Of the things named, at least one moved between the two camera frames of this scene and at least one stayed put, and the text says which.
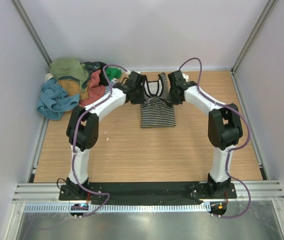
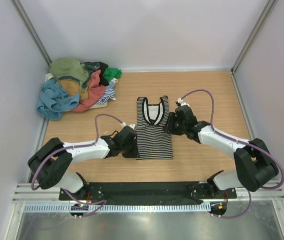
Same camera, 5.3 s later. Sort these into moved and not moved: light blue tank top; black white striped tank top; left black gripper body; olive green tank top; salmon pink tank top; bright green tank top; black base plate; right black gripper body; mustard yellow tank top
Moved: right black gripper body; left black gripper body; black white striped tank top
Not moved: olive green tank top; black base plate; light blue tank top; bright green tank top; salmon pink tank top; mustard yellow tank top
